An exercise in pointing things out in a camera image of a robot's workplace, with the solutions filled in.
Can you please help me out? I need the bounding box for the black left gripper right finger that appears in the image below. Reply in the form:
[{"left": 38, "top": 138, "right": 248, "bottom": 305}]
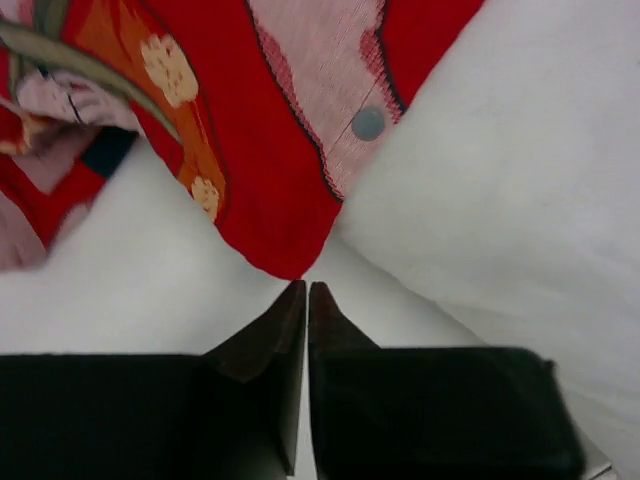
[{"left": 308, "top": 282, "right": 586, "bottom": 480}]

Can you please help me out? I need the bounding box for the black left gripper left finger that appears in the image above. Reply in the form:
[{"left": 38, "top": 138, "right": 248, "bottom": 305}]
[{"left": 1, "top": 281, "right": 306, "bottom": 479}]

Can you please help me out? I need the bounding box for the white pillow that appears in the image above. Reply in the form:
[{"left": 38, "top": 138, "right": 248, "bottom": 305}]
[{"left": 1, "top": 1, "right": 639, "bottom": 479}]

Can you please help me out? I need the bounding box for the red patterned pillowcase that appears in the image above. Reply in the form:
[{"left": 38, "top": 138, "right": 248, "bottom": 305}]
[{"left": 1, "top": 0, "right": 481, "bottom": 280}]

